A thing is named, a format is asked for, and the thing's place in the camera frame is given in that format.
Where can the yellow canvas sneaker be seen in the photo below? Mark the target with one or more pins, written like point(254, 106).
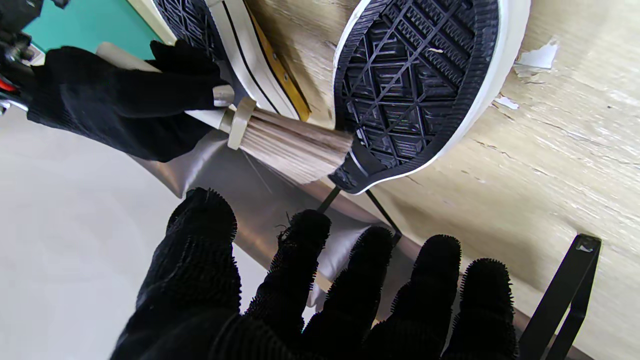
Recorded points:
point(240, 45)
point(415, 85)

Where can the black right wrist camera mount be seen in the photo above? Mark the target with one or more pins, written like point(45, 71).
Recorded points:
point(15, 20)

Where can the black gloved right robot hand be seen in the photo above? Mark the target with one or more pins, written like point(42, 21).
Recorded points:
point(115, 105)

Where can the green plastic basin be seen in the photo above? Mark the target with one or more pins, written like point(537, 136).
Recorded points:
point(90, 25)

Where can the small wooden bench black legs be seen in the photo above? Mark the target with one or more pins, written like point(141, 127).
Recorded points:
point(560, 300)

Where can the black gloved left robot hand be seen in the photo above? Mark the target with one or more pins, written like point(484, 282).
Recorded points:
point(200, 290)

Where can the white paper scrap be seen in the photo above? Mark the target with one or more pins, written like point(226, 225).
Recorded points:
point(539, 56)

